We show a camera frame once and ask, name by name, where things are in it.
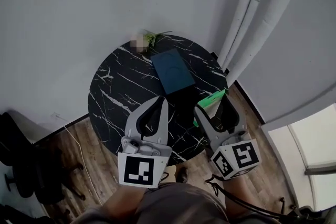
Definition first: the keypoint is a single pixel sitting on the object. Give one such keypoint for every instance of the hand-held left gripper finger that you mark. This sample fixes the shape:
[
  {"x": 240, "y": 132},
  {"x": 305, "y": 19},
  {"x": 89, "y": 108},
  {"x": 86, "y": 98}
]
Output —
[
  {"x": 162, "y": 128},
  {"x": 134, "y": 119}
]

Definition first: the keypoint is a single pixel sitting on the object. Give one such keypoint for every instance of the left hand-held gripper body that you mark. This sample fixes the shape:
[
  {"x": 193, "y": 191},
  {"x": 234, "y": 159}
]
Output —
[{"x": 139, "y": 170}]

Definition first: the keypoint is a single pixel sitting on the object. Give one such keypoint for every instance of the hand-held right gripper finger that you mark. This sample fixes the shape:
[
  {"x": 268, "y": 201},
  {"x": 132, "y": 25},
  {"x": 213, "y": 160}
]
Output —
[
  {"x": 206, "y": 126},
  {"x": 237, "y": 112}
]

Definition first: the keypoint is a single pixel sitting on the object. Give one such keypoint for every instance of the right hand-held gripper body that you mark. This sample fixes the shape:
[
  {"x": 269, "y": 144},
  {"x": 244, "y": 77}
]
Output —
[{"x": 239, "y": 158}]

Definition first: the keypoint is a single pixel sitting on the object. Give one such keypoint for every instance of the green card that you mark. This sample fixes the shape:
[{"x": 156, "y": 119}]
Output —
[{"x": 212, "y": 99}]

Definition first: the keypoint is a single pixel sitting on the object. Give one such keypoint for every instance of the dark teal drawer box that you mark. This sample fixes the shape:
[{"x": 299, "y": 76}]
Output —
[{"x": 172, "y": 70}]

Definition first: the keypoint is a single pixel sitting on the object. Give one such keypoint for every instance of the person's right forearm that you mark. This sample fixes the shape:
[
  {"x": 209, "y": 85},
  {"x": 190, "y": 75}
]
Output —
[{"x": 237, "y": 191}]

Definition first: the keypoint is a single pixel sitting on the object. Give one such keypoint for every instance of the person's left forearm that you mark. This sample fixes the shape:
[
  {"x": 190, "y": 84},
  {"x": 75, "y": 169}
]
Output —
[{"x": 123, "y": 200}]

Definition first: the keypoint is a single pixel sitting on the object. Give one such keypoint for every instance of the black marble round table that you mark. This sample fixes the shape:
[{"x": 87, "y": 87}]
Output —
[{"x": 118, "y": 91}]

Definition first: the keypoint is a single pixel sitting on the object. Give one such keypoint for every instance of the person's dark shoe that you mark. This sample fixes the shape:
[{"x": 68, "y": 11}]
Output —
[{"x": 182, "y": 174}]

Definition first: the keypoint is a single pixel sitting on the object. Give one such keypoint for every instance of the black framed window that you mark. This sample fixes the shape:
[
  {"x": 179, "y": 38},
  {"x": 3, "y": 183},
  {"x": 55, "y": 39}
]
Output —
[{"x": 309, "y": 144}]

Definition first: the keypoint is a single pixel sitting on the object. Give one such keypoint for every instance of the pink flower sprig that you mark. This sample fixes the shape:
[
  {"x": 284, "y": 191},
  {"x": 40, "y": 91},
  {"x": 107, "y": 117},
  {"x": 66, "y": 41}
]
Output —
[{"x": 147, "y": 38}]

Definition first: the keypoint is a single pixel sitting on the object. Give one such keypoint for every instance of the white wall pipes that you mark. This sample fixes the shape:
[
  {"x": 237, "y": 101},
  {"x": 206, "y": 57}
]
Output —
[{"x": 262, "y": 8}]

